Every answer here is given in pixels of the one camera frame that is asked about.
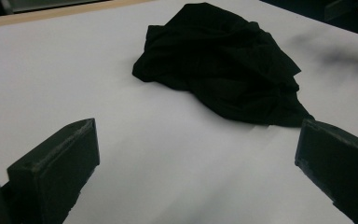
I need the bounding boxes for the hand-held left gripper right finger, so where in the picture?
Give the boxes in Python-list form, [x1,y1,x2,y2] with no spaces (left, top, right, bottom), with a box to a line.
[294,118,358,224]

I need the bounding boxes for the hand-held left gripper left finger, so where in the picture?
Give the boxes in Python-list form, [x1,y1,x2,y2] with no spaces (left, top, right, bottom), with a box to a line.
[0,117,101,224]

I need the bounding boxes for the black pants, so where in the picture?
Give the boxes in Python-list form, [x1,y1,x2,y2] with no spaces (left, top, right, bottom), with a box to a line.
[131,2,315,128]

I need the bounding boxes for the white table board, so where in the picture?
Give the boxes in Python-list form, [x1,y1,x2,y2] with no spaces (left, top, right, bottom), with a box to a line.
[0,0,358,224]

